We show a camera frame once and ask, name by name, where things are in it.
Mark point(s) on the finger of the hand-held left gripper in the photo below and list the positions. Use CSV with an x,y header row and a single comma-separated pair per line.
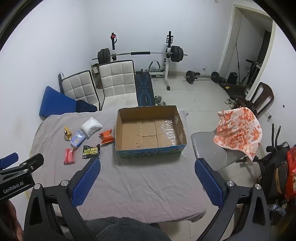
x,y
33,163
9,158

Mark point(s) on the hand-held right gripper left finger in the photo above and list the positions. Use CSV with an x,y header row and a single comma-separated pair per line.
x,y
86,183

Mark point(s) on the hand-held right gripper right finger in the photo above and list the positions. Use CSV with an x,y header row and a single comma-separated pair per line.
x,y
208,183

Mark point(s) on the red packet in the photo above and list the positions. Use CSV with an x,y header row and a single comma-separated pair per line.
x,y
69,156

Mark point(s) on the black wipes packet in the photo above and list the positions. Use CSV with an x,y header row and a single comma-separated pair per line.
x,y
91,151

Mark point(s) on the blue cartoon tissue pack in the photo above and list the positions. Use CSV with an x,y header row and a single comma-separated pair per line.
x,y
78,139

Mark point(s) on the yellow snack packet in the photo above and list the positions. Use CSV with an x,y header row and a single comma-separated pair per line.
x,y
67,134

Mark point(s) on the orange packet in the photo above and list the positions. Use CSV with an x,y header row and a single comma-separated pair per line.
x,y
106,137

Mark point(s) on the white tissue pack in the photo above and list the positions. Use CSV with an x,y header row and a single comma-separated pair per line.
x,y
91,126

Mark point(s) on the cardboard box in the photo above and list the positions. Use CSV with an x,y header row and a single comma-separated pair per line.
x,y
148,132

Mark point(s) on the grey chair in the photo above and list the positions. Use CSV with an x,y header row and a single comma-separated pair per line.
x,y
208,146

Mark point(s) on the light grey sheet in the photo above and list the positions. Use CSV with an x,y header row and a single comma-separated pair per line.
x,y
138,180

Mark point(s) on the orange floral cloth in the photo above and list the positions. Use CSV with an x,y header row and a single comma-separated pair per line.
x,y
240,132

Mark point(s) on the person's dark fleece clothing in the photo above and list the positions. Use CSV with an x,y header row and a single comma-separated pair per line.
x,y
129,229

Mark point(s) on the blue mat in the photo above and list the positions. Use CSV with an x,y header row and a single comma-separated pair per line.
x,y
55,103

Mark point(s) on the black exercise machine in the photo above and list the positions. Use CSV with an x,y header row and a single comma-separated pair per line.
x,y
275,171

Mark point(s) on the dark blue cloth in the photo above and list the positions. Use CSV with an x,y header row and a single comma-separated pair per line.
x,y
85,107

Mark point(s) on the white shoes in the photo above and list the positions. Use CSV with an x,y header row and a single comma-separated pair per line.
x,y
230,102

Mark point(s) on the red bag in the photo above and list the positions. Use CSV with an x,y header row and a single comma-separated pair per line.
x,y
291,173

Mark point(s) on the white padded chair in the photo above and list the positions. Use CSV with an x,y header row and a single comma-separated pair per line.
x,y
78,87
118,80

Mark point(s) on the chrome dumbbells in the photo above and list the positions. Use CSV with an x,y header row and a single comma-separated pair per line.
x,y
160,100

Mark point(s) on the brown wooden chair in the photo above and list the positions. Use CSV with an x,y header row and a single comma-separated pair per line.
x,y
263,95

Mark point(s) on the short barbell with black plates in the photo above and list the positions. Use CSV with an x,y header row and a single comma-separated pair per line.
x,y
190,77

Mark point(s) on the black speaker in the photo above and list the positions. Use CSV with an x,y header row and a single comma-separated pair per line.
x,y
233,78

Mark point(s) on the black weight bench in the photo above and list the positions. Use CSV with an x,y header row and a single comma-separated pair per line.
x,y
144,89

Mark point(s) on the black scooter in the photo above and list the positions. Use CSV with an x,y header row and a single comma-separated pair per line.
x,y
251,73

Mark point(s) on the white barbell rack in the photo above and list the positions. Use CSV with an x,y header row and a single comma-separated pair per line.
x,y
167,67

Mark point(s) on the long barbell with black plates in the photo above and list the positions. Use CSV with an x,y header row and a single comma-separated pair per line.
x,y
177,53

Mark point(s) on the white door frame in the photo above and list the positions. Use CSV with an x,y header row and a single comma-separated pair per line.
x,y
231,41

